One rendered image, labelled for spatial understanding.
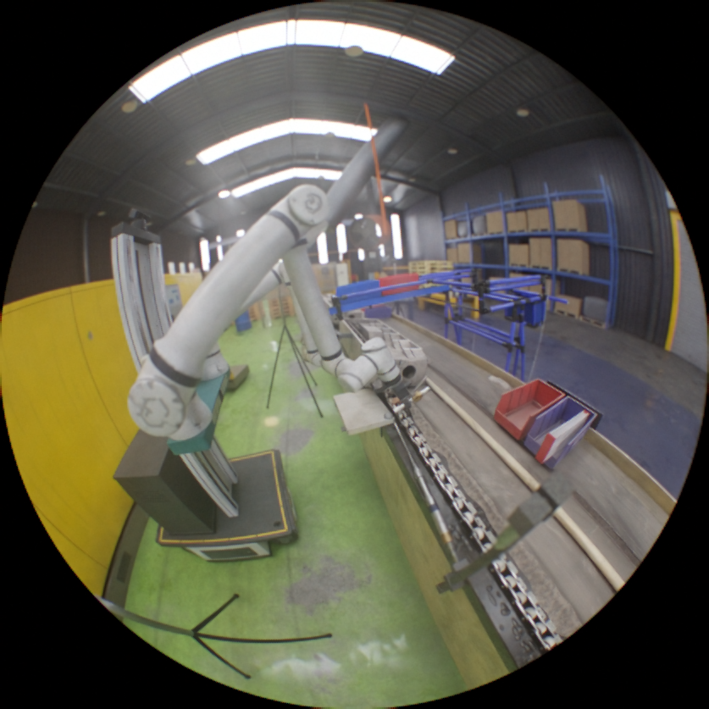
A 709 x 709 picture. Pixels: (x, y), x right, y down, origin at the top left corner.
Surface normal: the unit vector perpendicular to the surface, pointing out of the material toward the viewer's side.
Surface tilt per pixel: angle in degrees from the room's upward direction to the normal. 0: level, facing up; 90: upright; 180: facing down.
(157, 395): 92
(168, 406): 95
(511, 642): 0
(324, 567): 0
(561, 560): 0
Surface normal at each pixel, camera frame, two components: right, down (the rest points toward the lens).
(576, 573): -0.09, -0.93
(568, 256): -0.97, 0.16
